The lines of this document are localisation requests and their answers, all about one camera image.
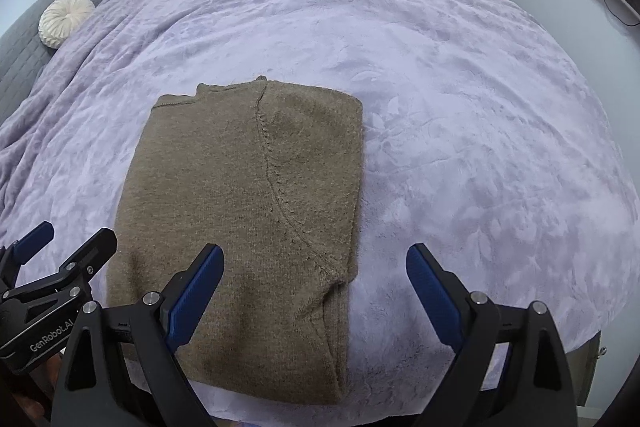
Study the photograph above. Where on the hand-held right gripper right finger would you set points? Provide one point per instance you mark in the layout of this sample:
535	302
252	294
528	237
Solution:
432	297

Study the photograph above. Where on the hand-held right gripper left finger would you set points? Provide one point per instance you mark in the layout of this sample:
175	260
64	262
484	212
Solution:
195	297

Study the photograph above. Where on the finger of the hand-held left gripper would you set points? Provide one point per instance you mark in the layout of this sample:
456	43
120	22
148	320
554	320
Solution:
32	239
95	249

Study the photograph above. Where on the brown knit sweater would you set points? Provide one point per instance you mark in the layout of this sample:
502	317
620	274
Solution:
225	182

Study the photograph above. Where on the grey quilted headboard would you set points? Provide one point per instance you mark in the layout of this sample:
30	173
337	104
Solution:
20	57

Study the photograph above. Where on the lavender plush blanket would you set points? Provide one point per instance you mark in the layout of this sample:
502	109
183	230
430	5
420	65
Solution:
450	107

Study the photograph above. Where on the cream round pleated cushion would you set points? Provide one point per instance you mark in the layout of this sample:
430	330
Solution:
65	19

